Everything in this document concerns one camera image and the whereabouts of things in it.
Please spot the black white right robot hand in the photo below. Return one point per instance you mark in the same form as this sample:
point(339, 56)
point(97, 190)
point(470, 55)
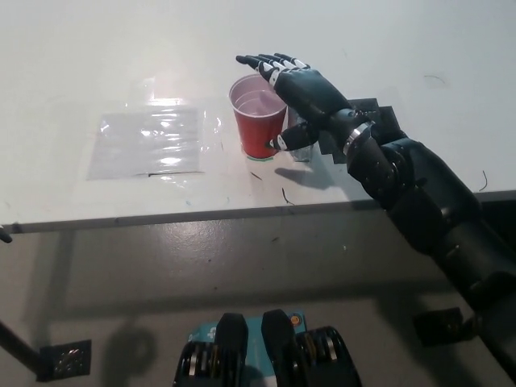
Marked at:
point(310, 90)

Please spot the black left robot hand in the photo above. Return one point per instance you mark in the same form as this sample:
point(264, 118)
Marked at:
point(5, 234)

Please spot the clear hand soap pump bottle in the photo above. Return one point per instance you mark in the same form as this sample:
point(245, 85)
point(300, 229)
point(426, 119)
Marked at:
point(303, 155)

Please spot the robot body black teal blocks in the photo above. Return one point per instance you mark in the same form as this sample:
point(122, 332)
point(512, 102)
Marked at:
point(278, 354)

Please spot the red plastic cup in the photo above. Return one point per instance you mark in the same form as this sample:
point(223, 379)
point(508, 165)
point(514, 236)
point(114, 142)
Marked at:
point(256, 129)

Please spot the black tape patch on table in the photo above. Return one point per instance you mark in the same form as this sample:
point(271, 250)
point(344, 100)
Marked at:
point(387, 117)

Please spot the black table leg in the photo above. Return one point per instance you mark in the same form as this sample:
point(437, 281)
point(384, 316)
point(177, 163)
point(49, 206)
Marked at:
point(18, 346)

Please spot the clear plastic sheet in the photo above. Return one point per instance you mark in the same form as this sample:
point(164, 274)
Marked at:
point(149, 145)

